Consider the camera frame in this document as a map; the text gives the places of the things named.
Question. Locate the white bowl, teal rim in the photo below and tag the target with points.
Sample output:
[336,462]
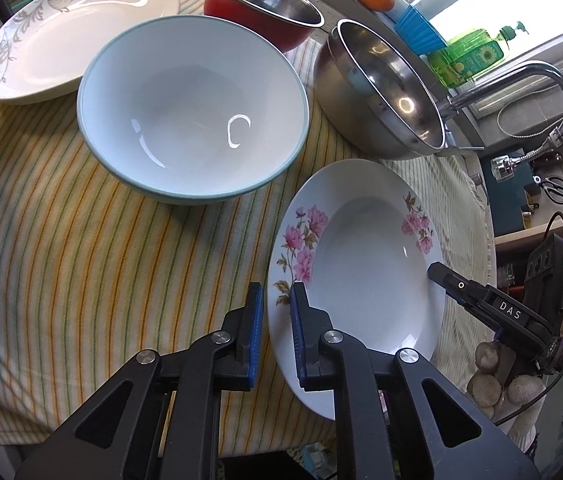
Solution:
[192,110]

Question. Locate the yellow striped cloth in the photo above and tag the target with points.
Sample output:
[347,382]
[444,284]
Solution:
[91,271]

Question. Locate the green dish soap bottle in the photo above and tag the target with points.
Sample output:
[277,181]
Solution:
[470,55]

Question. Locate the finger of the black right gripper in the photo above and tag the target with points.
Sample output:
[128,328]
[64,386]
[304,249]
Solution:
[456,287]

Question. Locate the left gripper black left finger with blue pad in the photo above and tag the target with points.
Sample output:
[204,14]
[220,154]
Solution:
[157,417]

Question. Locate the white plate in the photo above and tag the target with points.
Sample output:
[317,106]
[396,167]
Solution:
[357,236]
[45,48]

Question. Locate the brown round stones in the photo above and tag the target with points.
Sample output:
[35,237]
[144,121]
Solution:
[488,392]

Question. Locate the stainless steel bowl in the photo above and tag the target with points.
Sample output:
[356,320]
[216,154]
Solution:
[373,97]

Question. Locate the black box with cable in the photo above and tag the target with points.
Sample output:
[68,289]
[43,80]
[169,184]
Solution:
[543,282]

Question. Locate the red steel bowl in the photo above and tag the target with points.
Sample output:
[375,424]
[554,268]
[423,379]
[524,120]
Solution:
[284,23]

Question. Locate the blue silicone cup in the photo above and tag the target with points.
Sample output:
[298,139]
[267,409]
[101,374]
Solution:
[418,33]

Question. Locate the black scissors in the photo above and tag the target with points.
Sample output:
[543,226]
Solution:
[551,186]

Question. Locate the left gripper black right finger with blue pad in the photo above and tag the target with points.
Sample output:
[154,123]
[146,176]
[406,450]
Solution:
[397,416]

